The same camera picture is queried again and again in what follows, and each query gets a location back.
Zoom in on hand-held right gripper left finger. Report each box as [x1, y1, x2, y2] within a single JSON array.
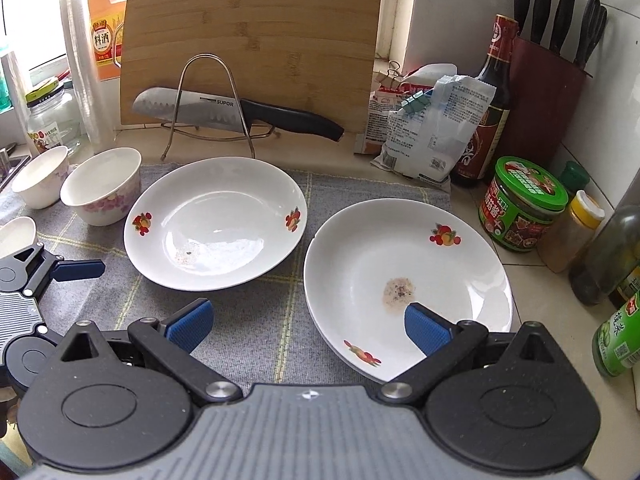
[[60, 297, 246, 408]]

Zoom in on white floral bowl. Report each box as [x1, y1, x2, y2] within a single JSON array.
[[11, 145, 71, 210], [60, 147, 143, 227], [0, 216, 38, 260]]

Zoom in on dark soy sauce bottle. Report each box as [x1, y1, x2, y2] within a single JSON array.
[[450, 14, 521, 188]]

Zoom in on black kitchen scissors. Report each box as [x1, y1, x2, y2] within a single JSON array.
[[572, 0, 608, 68]]

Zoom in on glass jar yellow-green lid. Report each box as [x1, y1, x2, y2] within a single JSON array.
[[24, 76, 82, 157]]

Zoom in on orange cooking wine jug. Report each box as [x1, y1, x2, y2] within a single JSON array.
[[87, 0, 132, 82]]

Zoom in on bamboo cutting board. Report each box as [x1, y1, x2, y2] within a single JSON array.
[[119, 0, 385, 133]]

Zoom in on green label plastic bottle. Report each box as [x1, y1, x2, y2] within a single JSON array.
[[592, 295, 640, 378]]

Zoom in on red capped oil bottle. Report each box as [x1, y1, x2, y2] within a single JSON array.
[[569, 150, 640, 306]]

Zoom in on grey teal checked cloth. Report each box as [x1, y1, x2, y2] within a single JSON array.
[[0, 160, 453, 396]]

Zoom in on black handled kitchen knife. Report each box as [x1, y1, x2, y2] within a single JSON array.
[[131, 86, 346, 143]]

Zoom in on orange white seasoning bag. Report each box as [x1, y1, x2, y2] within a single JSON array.
[[354, 64, 458, 156]]

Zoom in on dark red knife block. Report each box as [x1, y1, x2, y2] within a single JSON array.
[[500, 35, 593, 173]]

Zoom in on cling film roll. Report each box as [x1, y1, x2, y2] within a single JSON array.
[[59, 0, 118, 148], [2, 54, 33, 136]]

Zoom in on green binder clip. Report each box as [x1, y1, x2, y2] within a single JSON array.
[[400, 91, 432, 113]]

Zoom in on metal wire rack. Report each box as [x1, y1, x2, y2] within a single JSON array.
[[161, 53, 281, 161]]

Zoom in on black binder clip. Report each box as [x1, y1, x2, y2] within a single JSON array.
[[372, 60, 403, 92]]

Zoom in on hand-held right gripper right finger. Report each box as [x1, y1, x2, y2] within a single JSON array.
[[375, 304, 558, 406]]

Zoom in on steel sink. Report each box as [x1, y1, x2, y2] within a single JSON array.
[[0, 142, 28, 193]]

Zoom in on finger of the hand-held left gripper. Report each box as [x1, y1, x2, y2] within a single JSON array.
[[11, 242, 107, 298]]

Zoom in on yellow lidded spice jar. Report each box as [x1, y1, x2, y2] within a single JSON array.
[[537, 190, 606, 273]]

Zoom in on green capped small bottle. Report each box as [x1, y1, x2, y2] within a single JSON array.
[[557, 160, 591, 196]]

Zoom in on green lidded sauce jar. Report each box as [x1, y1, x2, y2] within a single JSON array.
[[478, 156, 570, 253]]

